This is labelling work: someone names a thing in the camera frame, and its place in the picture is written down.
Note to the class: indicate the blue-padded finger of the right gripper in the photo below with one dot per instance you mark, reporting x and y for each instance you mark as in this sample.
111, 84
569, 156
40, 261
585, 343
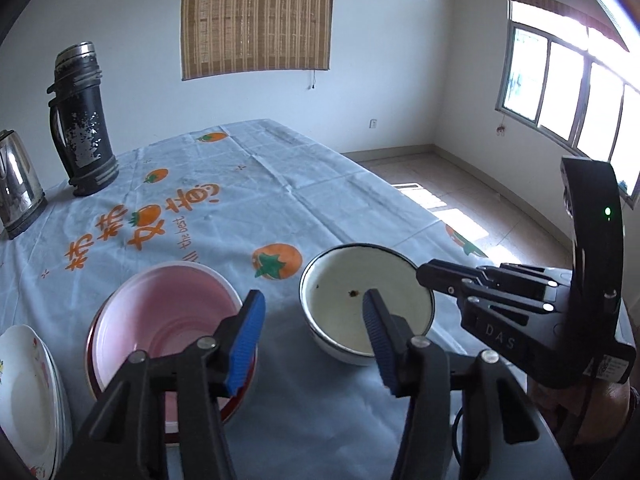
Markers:
523, 276
472, 289

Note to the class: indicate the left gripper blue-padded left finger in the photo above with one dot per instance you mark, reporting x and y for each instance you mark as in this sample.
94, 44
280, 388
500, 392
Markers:
123, 437

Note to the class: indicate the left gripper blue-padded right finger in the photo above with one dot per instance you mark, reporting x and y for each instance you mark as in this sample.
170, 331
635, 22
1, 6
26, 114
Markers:
467, 413

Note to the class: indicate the white plate red flowers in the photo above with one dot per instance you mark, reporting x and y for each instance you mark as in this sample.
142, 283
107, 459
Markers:
30, 411

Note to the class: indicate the red plastic bowl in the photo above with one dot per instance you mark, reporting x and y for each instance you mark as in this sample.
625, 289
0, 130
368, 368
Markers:
161, 311

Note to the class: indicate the white enamel bowl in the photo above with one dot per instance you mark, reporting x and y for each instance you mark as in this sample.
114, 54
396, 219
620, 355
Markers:
331, 292

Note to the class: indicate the person's right hand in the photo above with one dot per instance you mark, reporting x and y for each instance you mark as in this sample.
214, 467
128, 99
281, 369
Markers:
579, 415

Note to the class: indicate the large glass window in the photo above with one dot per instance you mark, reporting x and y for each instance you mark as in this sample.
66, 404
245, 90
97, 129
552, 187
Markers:
568, 76

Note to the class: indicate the light blue printed tablecloth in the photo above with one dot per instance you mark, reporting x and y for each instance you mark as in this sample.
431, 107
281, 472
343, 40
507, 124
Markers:
216, 197

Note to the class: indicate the stainless steel electric kettle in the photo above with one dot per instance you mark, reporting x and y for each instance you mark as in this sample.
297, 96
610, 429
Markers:
22, 197

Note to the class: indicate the black thermos flask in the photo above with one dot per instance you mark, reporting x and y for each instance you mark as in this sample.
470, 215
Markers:
77, 121

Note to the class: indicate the bamboo window blind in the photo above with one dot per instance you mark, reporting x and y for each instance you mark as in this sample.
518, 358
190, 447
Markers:
221, 37

